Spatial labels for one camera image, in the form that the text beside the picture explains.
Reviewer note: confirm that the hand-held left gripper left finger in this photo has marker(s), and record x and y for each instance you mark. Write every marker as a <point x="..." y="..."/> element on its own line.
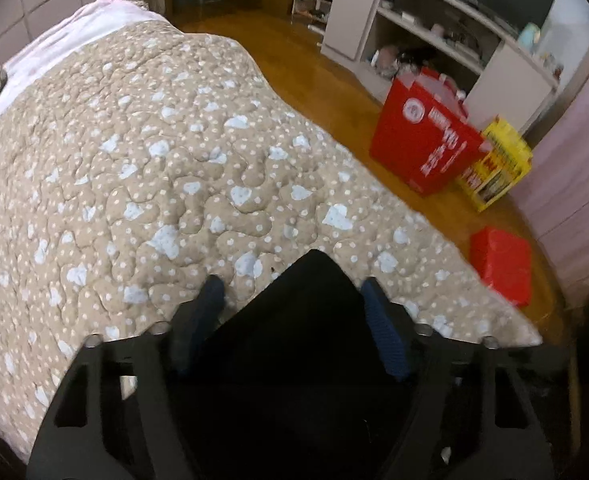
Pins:
<point x="205" y="305"/>

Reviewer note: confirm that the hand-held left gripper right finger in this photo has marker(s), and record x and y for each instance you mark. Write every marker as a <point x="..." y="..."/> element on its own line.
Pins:
<point x="382" y="320"/>

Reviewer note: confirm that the black pants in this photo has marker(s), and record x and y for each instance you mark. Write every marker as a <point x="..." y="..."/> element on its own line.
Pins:
<point x="294" y="385"/>

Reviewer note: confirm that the red flat box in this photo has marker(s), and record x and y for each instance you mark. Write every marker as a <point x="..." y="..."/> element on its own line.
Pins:
<point x="504" y="265"/>

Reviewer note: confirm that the beige quilted dotted blanket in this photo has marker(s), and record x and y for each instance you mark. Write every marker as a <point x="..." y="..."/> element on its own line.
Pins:
<point x="174" y="170"/>

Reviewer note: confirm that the red paper shopping bag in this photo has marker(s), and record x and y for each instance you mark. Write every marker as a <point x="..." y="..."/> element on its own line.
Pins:
<point x="424" y="135"/>

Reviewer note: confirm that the yellow printed box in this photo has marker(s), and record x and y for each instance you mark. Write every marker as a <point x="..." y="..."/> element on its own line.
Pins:
<point x="497" y="165"/>

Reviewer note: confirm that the pink curtain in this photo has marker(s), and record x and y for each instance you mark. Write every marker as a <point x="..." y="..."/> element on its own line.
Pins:
<point x="569" y="160"/>

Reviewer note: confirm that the white shelf unit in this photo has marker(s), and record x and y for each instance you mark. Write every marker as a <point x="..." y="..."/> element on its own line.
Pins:
<point x="439" y="40"/>

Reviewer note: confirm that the pink bed sheet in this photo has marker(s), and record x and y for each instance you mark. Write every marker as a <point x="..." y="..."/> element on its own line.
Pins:
<point x="64" y="40"/>

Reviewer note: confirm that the mint green container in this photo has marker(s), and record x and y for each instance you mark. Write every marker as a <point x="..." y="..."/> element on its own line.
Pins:
<point x="528" y="35"/>

